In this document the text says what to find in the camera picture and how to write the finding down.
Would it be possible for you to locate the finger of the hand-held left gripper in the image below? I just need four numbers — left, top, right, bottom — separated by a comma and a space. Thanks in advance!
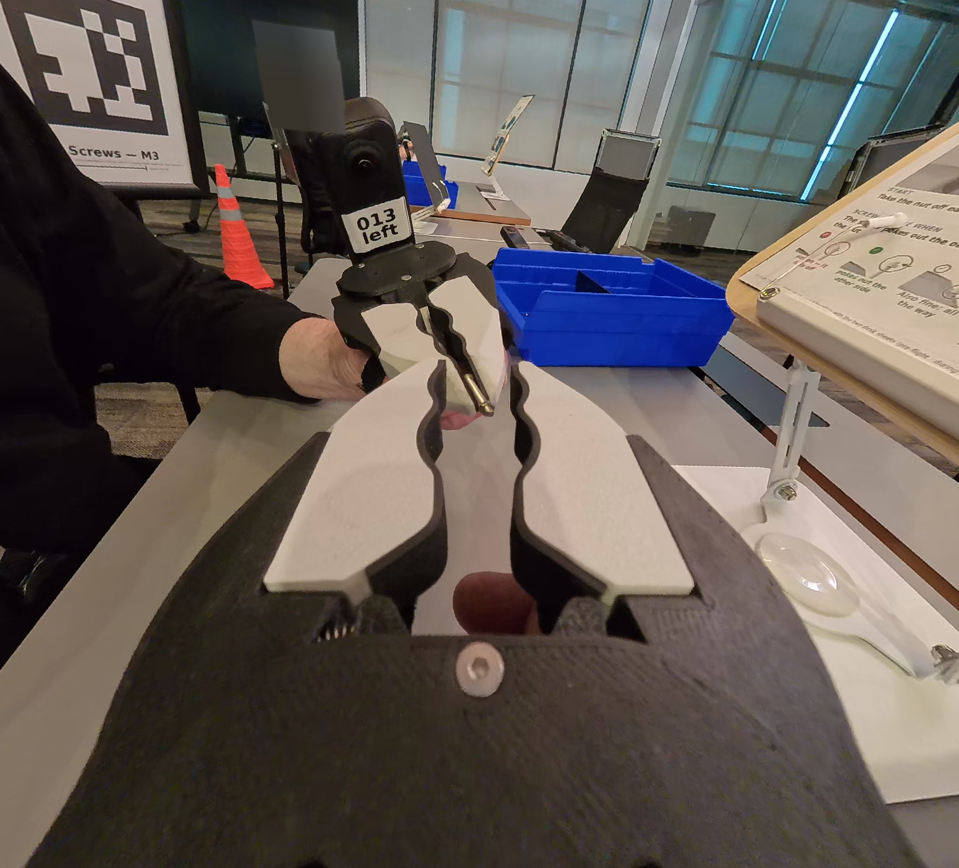
362, 303, 482, 418
429, 278, 512, 402

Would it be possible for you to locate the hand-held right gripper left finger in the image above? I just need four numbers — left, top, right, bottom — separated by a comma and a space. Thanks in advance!
264, 359, 450, 623

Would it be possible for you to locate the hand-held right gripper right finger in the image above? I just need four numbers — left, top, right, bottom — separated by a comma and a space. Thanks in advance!
509, 362, 695, 634

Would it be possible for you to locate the metal screw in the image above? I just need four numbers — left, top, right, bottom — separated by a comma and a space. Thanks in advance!
459, 372, 495, 420

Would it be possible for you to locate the blue plastic bin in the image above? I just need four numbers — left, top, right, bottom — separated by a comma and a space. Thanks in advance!
490, 248, 736, 367

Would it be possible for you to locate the person's left forearm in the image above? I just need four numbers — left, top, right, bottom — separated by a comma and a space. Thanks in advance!
97, 224, 331, 405

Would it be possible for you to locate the neighbouring grey desk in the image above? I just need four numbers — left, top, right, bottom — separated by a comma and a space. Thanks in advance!
408, 212, 653, 262

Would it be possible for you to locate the dark rectangular desk plate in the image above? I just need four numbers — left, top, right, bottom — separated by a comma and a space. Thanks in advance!
700, 344, 830, 436

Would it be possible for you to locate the person's left hand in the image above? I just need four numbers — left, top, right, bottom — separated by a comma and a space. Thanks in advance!
283, 317, 489, 433

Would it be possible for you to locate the small background blue bin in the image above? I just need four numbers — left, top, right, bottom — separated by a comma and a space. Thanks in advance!
402, 160, 460, 217

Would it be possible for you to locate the black upright panel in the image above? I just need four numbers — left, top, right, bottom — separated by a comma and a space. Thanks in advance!
399, 121, 452, 211

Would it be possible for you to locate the black tripod stand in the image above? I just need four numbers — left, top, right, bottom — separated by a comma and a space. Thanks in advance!
264, 102, 295, 301

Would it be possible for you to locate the background document stand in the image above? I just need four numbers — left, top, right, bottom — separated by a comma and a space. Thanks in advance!
480, 94, 536, 180

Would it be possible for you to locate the orange traffic cone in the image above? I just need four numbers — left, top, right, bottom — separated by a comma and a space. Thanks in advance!
213, 164, 277, 292

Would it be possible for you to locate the black mesh office chair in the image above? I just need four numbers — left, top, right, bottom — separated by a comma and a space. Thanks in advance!
560, 171, 650, 256

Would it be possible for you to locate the white stand support leg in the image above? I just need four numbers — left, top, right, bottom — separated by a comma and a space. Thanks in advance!
759, 359, 823, 511

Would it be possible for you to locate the silver framed panel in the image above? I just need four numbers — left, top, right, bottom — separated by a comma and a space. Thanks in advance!
595, 128, 662, 185
853, 125, 951, 201

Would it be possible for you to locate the grey floor box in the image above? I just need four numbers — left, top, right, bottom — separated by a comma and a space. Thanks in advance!
662, 205, 718, 249

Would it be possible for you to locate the black white marker poster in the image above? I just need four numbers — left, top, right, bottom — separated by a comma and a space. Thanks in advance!
0, 0, 209, 193

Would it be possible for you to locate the white stand ledge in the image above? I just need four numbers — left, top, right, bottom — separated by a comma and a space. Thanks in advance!
755, 284, 959, 429

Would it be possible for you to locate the person's black clothed torso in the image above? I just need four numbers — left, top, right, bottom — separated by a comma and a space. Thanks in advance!
0, 62, 226, 667

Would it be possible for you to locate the printed instruction sheet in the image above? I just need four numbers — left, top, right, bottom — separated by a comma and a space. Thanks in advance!
738, 141, 959, 378

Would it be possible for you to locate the black wall display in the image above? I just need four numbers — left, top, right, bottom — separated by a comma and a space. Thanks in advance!
174, 0, 362, 138

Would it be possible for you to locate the wire page holder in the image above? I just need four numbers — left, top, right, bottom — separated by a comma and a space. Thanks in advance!
760, 211, 909, 301

